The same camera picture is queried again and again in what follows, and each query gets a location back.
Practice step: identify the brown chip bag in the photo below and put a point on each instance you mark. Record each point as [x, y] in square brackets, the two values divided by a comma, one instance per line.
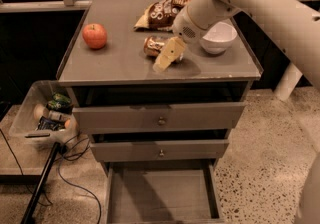
[159, 16]

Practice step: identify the white bottle in bin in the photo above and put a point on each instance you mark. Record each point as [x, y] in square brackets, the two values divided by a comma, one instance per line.
[41, 111]

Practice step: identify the middle grey drawer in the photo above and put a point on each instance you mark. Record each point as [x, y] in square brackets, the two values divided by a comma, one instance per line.
[159, 150]

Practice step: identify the grey drawer cabinet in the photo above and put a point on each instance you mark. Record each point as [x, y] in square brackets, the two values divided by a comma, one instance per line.
[120, 74]

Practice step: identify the white bowl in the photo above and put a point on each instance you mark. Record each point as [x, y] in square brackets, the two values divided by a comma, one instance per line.
[219, 38]

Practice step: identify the grey drawer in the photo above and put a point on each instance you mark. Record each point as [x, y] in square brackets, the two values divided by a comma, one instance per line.
[159, 150]
[157, 118]
[162, 192]

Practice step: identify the white table leg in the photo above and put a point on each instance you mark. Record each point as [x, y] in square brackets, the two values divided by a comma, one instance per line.
[288, 82]

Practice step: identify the top grey drawer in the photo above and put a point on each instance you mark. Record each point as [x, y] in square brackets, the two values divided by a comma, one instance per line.
[157, 118]

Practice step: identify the dark blue snack packet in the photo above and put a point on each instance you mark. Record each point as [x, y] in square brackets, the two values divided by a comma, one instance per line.
[48, 124]

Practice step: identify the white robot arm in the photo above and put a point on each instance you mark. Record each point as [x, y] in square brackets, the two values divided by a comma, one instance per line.
[270, 173]

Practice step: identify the red apple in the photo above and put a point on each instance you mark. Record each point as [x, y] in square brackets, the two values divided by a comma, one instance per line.
[94, 35]

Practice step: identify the clear plastic bin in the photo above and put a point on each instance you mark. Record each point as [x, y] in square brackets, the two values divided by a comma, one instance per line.
[25, 125]

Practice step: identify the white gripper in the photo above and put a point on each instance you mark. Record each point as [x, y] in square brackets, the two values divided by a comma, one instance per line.
[182, 28]

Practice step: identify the green snack bag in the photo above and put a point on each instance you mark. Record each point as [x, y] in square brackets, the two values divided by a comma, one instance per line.
[60, 103]

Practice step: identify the orange soda can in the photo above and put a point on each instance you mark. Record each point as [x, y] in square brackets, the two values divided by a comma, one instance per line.
[153, 45]

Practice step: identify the bottom grey drawer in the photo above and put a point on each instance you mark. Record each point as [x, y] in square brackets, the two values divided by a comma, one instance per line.
[162, 192]

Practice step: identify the black pole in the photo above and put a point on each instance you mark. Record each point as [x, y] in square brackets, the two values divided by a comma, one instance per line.
[28, 215]

